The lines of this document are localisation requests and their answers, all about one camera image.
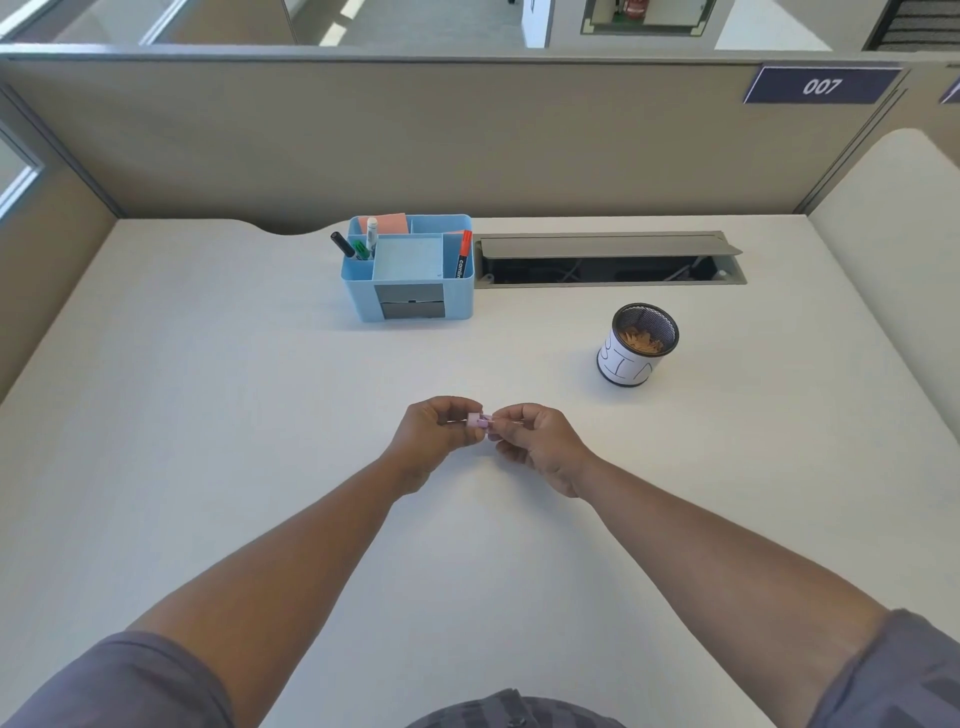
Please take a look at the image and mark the person's left hand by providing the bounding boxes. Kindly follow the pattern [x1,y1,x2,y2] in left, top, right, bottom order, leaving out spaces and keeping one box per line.
[381,396,486,498]

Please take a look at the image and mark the person's right hand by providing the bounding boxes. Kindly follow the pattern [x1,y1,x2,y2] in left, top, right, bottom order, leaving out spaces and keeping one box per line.
[486,402,598,501]

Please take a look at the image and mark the person's left forearm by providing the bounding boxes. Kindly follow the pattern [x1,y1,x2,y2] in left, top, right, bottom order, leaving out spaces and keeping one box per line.
[127,452,411,728]

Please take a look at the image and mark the person's right forearm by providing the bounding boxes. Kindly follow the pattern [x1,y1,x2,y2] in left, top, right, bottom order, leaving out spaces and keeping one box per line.
[576,455,891,728]

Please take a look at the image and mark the light blue desk organizer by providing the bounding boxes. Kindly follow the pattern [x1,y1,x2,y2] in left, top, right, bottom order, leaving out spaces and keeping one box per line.
[341,214,476,324]

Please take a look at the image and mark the black mesh pen cup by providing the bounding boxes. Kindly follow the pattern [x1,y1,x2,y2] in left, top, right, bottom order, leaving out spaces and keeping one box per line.
[597,303,681,389]

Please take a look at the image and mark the light blue note pad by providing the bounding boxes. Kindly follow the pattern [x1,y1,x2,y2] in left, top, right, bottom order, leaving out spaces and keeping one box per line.
[372,235,444,284]

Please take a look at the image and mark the beige cubicle partition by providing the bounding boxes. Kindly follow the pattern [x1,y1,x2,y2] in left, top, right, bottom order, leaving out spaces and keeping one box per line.
[0,43,960,403]

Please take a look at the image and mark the grey shirt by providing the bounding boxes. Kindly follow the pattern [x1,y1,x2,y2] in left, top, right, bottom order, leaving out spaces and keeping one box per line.
[0,609,960,728]

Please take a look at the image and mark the fire extinguisher cabinet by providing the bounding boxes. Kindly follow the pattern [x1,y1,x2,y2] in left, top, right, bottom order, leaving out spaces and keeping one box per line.
[581,0,717,37]

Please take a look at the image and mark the grey desk cable tray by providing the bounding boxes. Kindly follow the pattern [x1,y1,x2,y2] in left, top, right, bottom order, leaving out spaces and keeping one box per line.
[473,231,748,289]

